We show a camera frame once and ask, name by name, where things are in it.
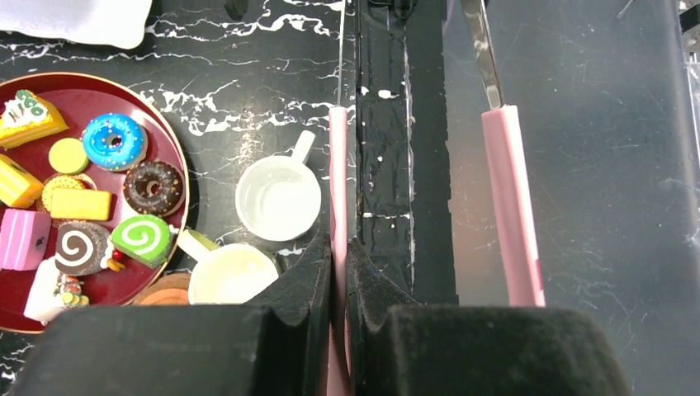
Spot red round tray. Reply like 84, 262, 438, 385
0, 72, 191, 334

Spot green swirl roll cake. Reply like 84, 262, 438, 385
111, 214, 177, 269

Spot white grey mug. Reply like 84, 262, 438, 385
235, 130, 322, 242

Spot chocolate toy donut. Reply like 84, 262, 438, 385
122, 160, 186, 217

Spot yellow green mug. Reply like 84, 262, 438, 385
177, 229, 281, 305

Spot yellow toy cake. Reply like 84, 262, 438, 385
1, 154, 45, 209

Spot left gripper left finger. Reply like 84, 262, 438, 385
10, 232, 332, 395

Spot pink handled metal tongs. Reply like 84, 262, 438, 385
327, 1, 546, 395

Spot yellow triangle cake slice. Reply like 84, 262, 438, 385
1, 89, 69, 149

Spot wooden coaster stack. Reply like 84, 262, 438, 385
132, 273, 191, 305

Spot white toy cake slice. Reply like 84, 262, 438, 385
23, 257, 90, 325

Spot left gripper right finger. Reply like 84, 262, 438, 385
346, 240, 631, 395

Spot blue toy donut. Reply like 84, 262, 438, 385
80, 113, 149, 172

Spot white tiered cake stand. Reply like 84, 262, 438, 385
1, 0, 153, 50

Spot pink toy cake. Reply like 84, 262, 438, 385
1, 209, 51, 271

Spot brown swirl roll cake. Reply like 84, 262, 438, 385
54, 222, 114, 276

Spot green toy macaron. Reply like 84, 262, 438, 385
49, 138, 90, 175

